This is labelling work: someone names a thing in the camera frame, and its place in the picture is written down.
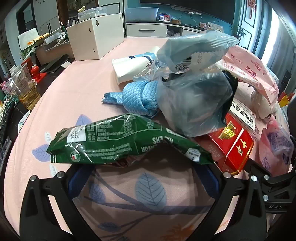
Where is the clear plastic container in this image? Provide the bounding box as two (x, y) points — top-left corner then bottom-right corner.
(77, 7), (107, 20)

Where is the pink tissue packet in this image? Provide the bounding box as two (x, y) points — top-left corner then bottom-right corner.
(217, 45), (280, 105)

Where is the white tall cabinet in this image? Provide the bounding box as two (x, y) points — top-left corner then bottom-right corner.
(32, 0), (62, 35)

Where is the red toy figure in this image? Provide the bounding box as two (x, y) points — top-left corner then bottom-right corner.
(31, 65), (47, 82)

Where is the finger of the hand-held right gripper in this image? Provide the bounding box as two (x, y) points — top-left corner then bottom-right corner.
(248, 160), (296, 202)

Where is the yellow paper item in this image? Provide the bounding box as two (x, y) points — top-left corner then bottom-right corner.
(26, 33), (50, 45)

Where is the pale plastic basin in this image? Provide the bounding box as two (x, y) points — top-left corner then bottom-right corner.
(125, 7), (159, 22)

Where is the black television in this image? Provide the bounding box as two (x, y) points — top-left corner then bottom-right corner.
(139, 0), (236, 25)

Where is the bright window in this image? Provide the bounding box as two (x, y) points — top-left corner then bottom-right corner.
(266, 9), (296, 77)

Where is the green snack packet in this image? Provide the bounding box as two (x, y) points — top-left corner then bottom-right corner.
(46, 113), (220, 165)

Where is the red cigarette box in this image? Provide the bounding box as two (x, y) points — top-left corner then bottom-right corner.
(194, 113), (255, 176)

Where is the black keypad device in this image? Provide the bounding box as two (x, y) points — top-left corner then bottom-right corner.
(0, 102), (14, 163)

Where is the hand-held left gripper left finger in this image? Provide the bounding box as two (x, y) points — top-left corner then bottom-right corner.
(20, 165), (102, 241)

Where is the small pink packet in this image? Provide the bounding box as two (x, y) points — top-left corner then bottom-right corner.
(258, 116), (295, 176)

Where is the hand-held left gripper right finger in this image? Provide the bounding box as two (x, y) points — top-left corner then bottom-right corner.
(185, 163), (270, 241)

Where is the clear plastic bag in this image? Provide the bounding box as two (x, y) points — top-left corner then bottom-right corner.
(133, 59), (238, 138)

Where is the red wall ornament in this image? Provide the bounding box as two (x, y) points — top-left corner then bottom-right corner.
(246, 0), (257, 21)

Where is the blue quilted cloth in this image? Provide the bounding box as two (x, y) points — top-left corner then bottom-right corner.
(102, 80), (160, 118)

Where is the plastic cup with yellow liquid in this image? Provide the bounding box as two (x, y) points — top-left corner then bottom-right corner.
(10, 62), (41, 110)

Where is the white television cabinet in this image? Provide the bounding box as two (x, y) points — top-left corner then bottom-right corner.
(125, 21), (208, 37)

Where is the potted green plant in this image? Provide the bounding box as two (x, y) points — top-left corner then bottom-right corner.
(230, 23), (247, 43)

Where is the white cardboard box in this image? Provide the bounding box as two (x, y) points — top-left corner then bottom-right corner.
(66, 13), (125, 61)

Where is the white paper cup blue stripe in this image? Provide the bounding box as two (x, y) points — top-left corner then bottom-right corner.
(112, 46), (162, 84)

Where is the white green card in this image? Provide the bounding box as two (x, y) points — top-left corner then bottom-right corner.
(18, 111), (30, 132)

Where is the flat black item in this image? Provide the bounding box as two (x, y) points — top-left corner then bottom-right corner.
(43, 55), (70, 73)

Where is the long white printed box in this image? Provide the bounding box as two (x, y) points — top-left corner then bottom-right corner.
(228, 81), (273, 137)

